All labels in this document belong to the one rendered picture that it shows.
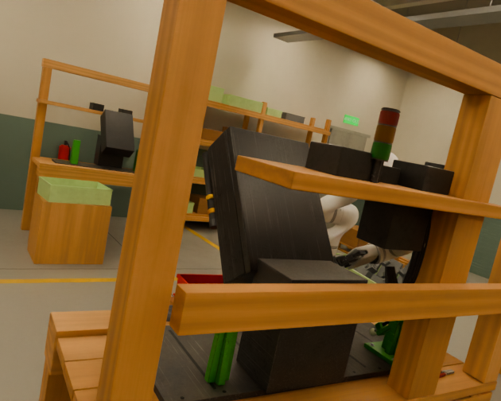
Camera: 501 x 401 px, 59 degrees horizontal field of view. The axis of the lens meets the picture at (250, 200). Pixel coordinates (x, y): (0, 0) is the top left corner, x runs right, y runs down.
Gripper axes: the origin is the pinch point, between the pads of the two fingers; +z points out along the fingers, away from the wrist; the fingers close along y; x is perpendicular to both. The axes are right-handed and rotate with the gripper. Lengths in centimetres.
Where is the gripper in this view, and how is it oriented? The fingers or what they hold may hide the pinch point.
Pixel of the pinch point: (339, 263)
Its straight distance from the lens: 164.9
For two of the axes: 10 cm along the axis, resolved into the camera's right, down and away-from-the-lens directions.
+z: -8.6, 1.7, -4.8
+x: 3.9, 8.3, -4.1
